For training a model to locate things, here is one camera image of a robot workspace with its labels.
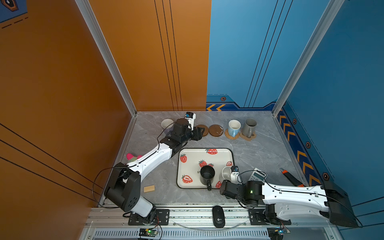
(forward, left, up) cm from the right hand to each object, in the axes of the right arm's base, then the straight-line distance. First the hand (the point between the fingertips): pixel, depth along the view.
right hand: (225, 191), depth 78 cm
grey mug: (+38, -19, +7) cm, 43 cm away
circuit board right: (-18, -23, -6) cm, 30 cm away
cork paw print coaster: (+36, -20, -3) cm, 41 cm away
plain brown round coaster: (+43, +9, -3) cm, 43 cm away
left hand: (+29, +12, +18) cm, 36 cm away
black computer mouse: (-11, +5, -3) cm, 12 cm away
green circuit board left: (-17, +37, -4) cm, 41 cm away
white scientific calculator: (+10, -21, -4) cm, 24 cm away
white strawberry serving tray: (+20, +20, -5) cm, 28 cm away
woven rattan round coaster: (+39, -6, -3) cm, 40 cm away
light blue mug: (+39, -10, +5) cm, 41 cm away
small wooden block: (+2, +42, -3) cm, 42 cm away
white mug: (+9, -1, 0) cm, 9 cm away
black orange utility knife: (+8, -40, -4) cm, 41 cm away
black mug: (+10, +9, -3) cm, 14 cm away
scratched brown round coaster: (+43, +1, -3) cm, 43 cm away
